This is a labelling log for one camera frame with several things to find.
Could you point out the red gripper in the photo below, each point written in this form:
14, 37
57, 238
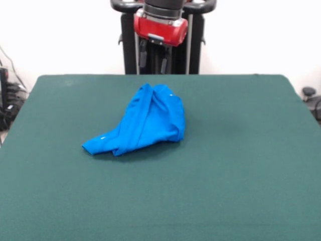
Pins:
160, 28

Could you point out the blue t-shirt with white print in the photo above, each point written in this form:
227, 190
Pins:
150, 125

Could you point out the black electronics box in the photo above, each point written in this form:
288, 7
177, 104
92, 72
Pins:
3, 85

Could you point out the dark green table cloth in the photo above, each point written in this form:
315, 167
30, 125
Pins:
75, 190

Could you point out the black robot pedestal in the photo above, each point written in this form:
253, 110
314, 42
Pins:
125, 45

